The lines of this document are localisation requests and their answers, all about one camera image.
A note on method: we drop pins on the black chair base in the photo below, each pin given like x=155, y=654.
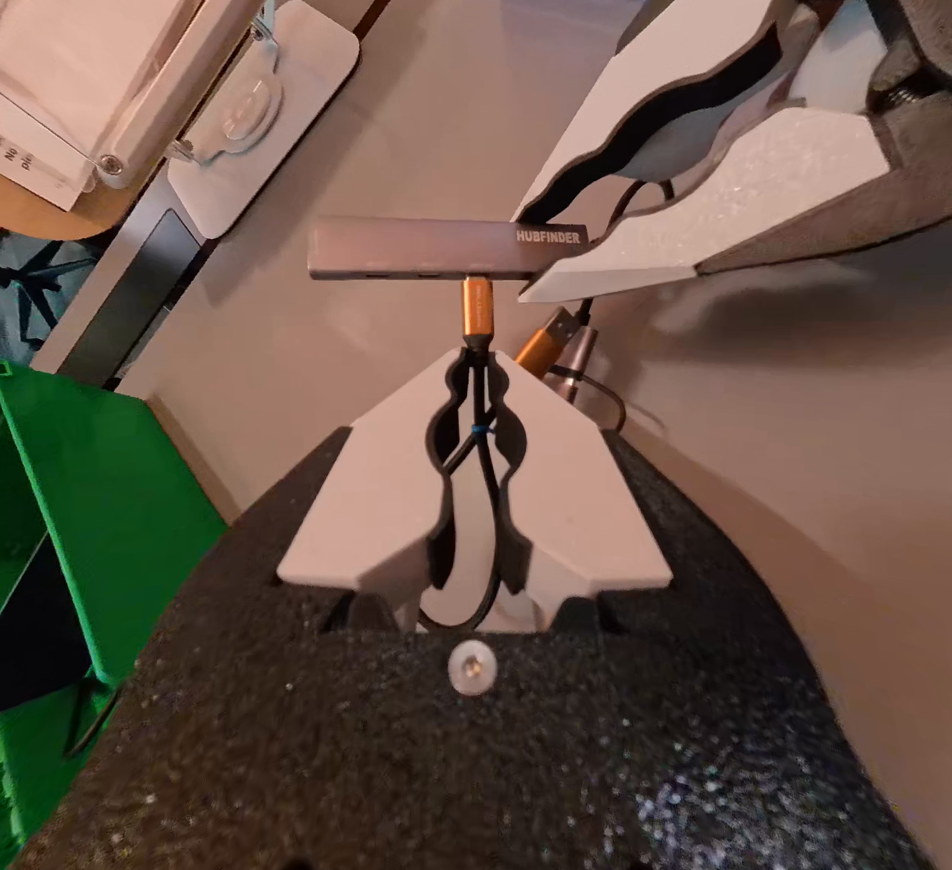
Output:
x=37, y=275

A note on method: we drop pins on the dark grey panel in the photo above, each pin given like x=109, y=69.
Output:
x=126, y=290

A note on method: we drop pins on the paper sign in clear holder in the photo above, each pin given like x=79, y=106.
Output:
x=82, y=30

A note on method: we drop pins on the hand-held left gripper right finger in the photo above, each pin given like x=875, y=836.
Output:
x=587, y=513

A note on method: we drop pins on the brown round board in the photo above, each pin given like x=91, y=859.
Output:
x=44, y=215

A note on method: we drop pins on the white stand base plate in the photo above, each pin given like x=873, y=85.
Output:
x=297, y=111

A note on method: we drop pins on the green plastic bin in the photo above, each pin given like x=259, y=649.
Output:
x=111, y=513

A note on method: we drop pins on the grey desk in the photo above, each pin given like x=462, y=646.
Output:
x=297, y=342

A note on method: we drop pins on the grey usb hub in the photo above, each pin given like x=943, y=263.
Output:
x=416, y=245

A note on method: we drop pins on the black bin divider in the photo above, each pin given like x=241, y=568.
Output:
x=37, y=632

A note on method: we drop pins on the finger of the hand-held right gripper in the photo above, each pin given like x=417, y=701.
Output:
x=654, y=67
x=758, y=193

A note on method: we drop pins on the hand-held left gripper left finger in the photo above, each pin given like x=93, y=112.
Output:
x=357, y=513

